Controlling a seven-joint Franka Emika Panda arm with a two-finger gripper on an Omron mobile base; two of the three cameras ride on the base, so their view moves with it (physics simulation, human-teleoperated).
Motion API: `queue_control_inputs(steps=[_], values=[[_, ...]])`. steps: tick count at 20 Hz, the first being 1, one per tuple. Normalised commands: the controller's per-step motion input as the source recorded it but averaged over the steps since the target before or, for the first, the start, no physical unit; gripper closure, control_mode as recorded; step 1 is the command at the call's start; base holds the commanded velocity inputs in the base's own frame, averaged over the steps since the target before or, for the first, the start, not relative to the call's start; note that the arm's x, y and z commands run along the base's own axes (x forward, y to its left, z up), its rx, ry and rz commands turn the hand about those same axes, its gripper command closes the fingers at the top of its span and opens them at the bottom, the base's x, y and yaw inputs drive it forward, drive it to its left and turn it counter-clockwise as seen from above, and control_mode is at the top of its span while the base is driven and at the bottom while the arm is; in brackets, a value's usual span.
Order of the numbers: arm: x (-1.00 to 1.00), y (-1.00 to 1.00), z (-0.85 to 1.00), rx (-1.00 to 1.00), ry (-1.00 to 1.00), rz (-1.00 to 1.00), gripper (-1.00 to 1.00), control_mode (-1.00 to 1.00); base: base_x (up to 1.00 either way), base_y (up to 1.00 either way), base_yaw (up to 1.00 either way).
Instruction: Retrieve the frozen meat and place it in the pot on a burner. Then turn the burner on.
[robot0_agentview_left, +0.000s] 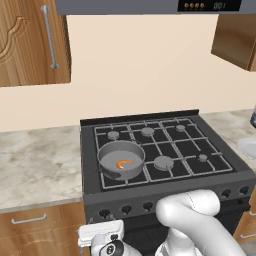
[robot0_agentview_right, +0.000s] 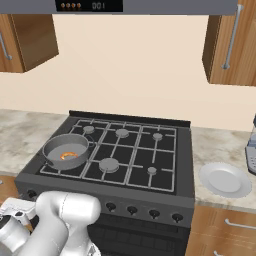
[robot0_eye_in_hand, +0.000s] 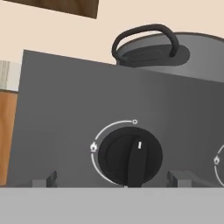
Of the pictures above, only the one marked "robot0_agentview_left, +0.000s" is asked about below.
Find wooden drawer front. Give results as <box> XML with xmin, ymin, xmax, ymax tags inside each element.
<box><xmin>0</xmin><ymin>200</ymin><xmax>90</xmax><ymax>256</ymax></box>
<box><xmin>232</xmin><ymin>195</ymin><xmax>256</xmax><ymax>245</ymax></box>

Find orange shrimp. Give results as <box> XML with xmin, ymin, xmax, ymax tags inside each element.
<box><xmin>115</xmin><ymin>159</ymin><xmax>135</xmax><ymax>171</ymax></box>

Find long silver cupboard handle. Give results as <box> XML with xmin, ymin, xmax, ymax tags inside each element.
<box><xmin>40</xmin><ymin>4</ymin><xmax>61</xmax><ymax>70</ymax></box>

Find grey cooking pot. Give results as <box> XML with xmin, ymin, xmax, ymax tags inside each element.
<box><xmin>96</xmin><ymin>139</ymin><xmax>147</xmax><ymax>182</ymax></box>

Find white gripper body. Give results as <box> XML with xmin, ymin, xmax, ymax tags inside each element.
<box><xmin>77</xmin><ymin>219</ymin><xmax>125</xmax><ymax>248</ymax></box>

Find black oven door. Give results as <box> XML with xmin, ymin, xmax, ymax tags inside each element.
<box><xmin>114</xmin><ymin>199</ymin><xmax>252</xmax><ymax>256</ymax></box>

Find black stove knob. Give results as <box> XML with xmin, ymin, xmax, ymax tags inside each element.
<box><xmin>98</xmin><ymin>208</ymin><xmax>112</xmax><ymax>220</ymax></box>
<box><xmin>239</xmin><ymin>185</ymin><xmax>251</xmax><ymax>196</ymax></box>
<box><xmin>221</xmin><ymin>188</ymin><xmax>233</xmax><ymax>199</ymax></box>
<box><xmin>142</xmin><ymin>201</ymin><xmax>155</xmax><ymax>212</ymax></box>
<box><xmin>120</xmin><ymin>204</ymin><xmax>133</xmax><ymax>216</ymax></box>

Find carved wooden cupboard door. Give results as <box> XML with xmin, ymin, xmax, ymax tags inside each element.
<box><xmin>0</xmin><ymin>0</ymin><xmax>72</xmax><ymax>88</ymax></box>

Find white plate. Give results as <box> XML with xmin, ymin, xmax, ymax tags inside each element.
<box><xmin>236</xmin><ymin>136</ymin><xmax>256</xmax><ymax>159</ymax></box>

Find plain wooden wall cupboard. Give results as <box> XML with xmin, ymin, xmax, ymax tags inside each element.
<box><xmin>210</xmin><ymin>13</ymin><xmax>256</xmax><ymax>73</ymax></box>

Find dark blue container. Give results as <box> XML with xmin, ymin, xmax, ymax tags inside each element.
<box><xmin>249</xmin><ymin>105</ymin><xmax>256</xmax><ymax>130</ymax></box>

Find dark grey gas stove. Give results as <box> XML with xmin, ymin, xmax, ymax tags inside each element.
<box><xmin>79</xmin><ymin>109</ymin><xmax>256</xmax><ymax>256</ymax></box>

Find grey range hood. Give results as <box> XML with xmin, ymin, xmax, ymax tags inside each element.
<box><xmin>55</xmin><ymin>0</ymin><xmax>256</xmax><ymax>16</ymax></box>

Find silver drawer handle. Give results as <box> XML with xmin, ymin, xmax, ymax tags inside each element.
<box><xmin>239</xmin><ymin>232</ymin><xmax>256</xmax><ymax>240</ymax></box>
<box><xmin>10</xmin><ymin>212</ymin><xmax>48</xmax><ymax>225</ymax></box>

